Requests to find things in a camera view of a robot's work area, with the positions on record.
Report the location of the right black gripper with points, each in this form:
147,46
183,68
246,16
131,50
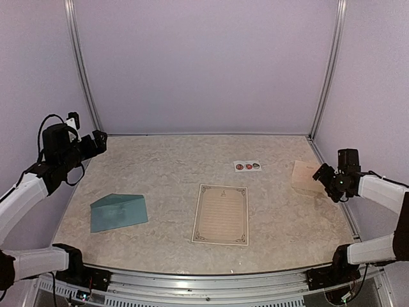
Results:
323,174

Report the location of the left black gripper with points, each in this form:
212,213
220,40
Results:
101,145

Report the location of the teal paper envelope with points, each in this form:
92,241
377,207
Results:
117,211

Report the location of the ornate bordered letter sheet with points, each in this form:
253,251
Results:
222,216

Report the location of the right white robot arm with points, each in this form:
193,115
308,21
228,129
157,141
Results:
380,208

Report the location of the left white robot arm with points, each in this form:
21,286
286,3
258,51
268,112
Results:
34,185

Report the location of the wax seal sticker sheet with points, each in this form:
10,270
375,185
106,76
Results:
247,166

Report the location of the left aluminium frame post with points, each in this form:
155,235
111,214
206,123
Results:
73,30

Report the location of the aluminium frame post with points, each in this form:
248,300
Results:
73,30
330,68

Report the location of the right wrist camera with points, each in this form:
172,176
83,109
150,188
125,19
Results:
348,160

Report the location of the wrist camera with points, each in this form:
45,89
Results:
348,160
73,122

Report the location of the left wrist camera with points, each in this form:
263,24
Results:
73,122

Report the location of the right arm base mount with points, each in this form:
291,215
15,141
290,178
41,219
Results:
338,272

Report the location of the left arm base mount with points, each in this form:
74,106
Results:
81,275

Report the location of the front aluminium rail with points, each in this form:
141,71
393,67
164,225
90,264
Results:
281,288

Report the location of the right aluminium frame post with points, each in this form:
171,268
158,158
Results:
330,68

